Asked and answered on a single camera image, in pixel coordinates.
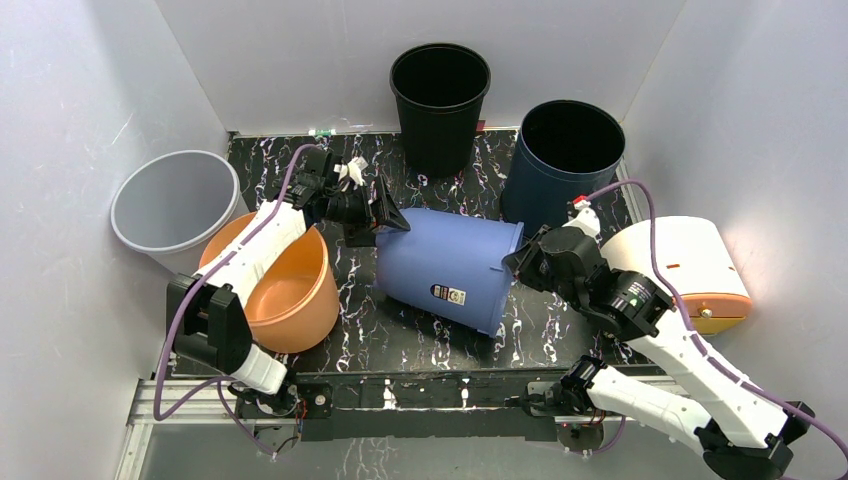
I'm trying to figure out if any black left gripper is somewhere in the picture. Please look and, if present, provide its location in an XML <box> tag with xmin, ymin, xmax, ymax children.
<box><xmin>326</xmin><ymin>178</ymin><xmax>410</xmax><ymax>248</ymax></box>

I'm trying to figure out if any light blue plastic bucket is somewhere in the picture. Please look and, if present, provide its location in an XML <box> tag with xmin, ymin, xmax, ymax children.
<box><xmin>375</xmin><ymin>208</ymin><xmax>524</xmax><ymax>338</ymax></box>

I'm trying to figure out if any dark navy plastic bucket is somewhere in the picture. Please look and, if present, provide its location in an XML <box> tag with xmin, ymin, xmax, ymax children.
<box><xmin>500</xmin><ymin>100</ymin><xmax>626</xmax><ymax>238</ymax></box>

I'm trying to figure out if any black ribbed plastic bucket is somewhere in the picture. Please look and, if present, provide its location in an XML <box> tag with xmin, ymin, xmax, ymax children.
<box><xmin>389</xmin><ymin>43</ymin><xmax>491</xmax><ymax>179</ymax></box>

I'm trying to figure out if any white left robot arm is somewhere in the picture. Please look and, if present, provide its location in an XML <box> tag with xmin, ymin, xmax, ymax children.
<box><xmin>162</xmin><ymin>173</ymin><xmax>410</xmax><ymax>416</ymax></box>

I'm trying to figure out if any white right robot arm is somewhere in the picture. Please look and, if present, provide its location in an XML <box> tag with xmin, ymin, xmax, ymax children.
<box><xmin>504</xmin><ymin>226</ymin><xmax>812</xmax><ymax>479</ymax></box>

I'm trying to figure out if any orange plastic bucket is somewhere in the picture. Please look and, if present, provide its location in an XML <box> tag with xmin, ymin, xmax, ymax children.
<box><xmin>197</xmin><ymin>205</ymin><xmax>340</xmax><ymax>354</ymax></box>

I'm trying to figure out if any white orange lidded bin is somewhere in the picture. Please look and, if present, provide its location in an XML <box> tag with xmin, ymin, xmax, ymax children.
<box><xmin>601</xmin><ymin>216</ymin><xmax>752</xmax><ymax>334</ymax></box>

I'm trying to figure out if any grey plastic bucket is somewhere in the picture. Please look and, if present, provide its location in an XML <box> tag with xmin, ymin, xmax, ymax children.
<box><xmin>110</xmin><ymin>150</ymin><xmax>249</xmax><ymax>274</ymax></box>

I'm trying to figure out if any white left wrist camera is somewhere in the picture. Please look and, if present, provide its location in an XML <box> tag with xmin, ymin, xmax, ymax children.
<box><xmin>334</xmin><ymin>156</ymin><xmax>368</xmax><ymax>191</ymax></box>

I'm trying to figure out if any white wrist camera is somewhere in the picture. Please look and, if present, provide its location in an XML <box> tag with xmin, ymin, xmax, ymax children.
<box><xmin>334</xmin><ymin>156</ymin><xmax>368</xmax><ymax>191</ymax></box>
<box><xmin>565</xmin><ymin>195</ymin><xmax>601</xmax><ymax>243</ymax></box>

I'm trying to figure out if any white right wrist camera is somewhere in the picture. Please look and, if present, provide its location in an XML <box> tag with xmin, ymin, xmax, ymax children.
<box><xmin>565</xmin><ymin>195</ymin><xmax>601</xmax><ymax>243</ymax></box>

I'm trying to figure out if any black front mounting rail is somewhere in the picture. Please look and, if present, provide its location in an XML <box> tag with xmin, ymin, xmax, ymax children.
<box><xmin>125</xmin><ymin>367</ymin><xmax>704</xmax><ymax>458</ymax></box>

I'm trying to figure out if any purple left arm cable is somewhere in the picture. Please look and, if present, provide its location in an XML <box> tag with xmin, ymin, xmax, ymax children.
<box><xmin>152</xmin><ymin>142</ymin><xmax>319</xmax><ymax>458</ymax></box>

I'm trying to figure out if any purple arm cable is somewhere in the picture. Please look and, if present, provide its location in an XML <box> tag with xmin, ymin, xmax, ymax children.
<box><xmin>586</xmin><ymin>178</ymin><xmax>848</xmax><ymax>465</ymax></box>
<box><xmin>152</xmin><ymin>142</ymin><xmax>319</xmax><ymax>458</ymax></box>

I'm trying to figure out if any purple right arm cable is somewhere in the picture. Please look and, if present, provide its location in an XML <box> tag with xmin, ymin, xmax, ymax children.
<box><xmin>586</xmin><ymin>178</ymin><xmax>848</xmax><ymax>465</ymax></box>

